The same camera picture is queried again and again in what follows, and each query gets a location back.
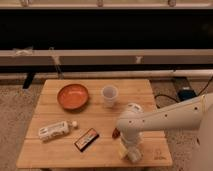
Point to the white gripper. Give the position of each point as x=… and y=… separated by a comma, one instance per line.
x=125, y=145

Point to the black power adapter box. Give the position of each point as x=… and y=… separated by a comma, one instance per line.
x=186, y=94

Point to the brown sausage-shaped object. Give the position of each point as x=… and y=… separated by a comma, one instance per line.
x=116, y=133

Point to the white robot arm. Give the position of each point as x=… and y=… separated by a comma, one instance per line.
x=195, y=113

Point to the white plastic bottle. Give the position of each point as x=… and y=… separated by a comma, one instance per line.
x=52, y=131

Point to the wooden table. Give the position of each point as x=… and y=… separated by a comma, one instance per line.
x=62, y=153

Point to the orange ceramic bowl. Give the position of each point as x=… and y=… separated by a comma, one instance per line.
x=73, y=96

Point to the black orange snack bar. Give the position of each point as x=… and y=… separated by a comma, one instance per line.
x=86, y=139

